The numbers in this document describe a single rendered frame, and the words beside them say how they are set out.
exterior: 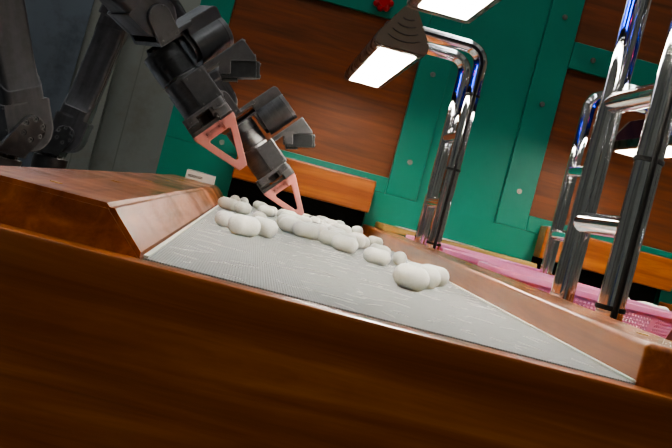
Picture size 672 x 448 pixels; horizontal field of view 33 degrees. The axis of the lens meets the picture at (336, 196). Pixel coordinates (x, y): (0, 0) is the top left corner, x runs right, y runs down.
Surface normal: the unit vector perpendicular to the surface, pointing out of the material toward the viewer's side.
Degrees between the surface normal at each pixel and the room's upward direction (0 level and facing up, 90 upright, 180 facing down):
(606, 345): 90
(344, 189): 90
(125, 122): 90
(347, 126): 90
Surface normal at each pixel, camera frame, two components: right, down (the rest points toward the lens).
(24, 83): 0.60, -0.11
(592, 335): -0.96, -0.25
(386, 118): 0.07, 0.01
